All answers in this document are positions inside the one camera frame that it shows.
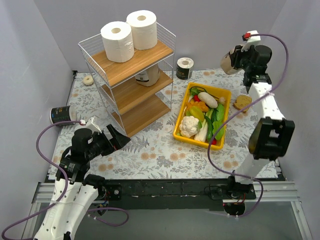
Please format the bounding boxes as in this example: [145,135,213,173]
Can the black roll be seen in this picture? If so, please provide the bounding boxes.
[176,57,194,80]
[49,105,77,124]

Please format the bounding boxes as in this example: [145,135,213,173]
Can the brown printed paper roll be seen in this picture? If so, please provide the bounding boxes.
[134,64,160,87]

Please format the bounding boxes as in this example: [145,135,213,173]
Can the white paper towel roll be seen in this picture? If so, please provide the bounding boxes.
[100,21,135,63]
[126,10,158,50]

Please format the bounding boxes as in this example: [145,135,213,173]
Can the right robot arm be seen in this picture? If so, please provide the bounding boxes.
[221,45,295,199]

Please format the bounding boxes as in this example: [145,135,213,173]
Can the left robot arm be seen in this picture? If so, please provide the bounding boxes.
[34,123,131,240]

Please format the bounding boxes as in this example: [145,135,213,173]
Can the floral table mat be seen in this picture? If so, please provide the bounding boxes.
[52,69,258,179]

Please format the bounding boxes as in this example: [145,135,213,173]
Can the bread slice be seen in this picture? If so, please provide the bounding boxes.
[233,95,252,110]

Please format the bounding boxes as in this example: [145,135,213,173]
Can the garlic bulb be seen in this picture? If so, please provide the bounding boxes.
[218,97,226,105]

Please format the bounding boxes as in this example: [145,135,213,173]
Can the black wrapped roll on side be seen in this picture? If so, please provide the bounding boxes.
[49,105,77,124]

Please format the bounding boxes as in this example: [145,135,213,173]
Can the yellow plastic bin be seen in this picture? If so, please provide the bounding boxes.
[173,82,232,150]

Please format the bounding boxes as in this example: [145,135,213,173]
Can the white radish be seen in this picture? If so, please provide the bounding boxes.
[197,92,218,109]

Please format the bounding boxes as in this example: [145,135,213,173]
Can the green cucumber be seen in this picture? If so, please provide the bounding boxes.
[215,103,225,122]

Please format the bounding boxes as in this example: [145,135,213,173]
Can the small beige donut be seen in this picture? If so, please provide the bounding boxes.
[82,75,94,86]

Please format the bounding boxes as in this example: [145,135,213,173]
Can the white cauliflower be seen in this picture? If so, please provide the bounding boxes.
[179,115,199,138]

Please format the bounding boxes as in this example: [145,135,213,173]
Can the yellow orange pepper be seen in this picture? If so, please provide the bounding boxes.
[185,101,209,122]

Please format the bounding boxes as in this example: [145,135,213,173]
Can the bok choy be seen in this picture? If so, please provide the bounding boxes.
[194,118,208,142]

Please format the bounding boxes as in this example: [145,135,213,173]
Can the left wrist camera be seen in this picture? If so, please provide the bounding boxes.
[79,116,102,134]

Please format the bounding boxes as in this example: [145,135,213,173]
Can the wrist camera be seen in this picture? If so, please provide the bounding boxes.
[241,30,261,52]
[79,116,102,134]

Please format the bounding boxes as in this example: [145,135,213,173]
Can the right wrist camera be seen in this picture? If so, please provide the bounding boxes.
[241,30,261,52]

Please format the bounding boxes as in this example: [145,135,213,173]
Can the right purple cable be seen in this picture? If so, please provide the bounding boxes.
[206,33,290,218]

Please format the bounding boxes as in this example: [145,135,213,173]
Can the purple cable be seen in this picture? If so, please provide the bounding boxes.
[206,33,290,218]
[0,119,130,240]

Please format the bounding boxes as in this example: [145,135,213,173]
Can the white wire wooden shelf rack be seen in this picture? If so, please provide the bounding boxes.
[78,23,176,137]

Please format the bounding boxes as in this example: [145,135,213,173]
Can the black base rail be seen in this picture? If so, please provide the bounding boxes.
[102,178,256,211]

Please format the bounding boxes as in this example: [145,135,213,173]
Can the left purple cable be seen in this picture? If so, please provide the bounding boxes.
[0,119,130,240]

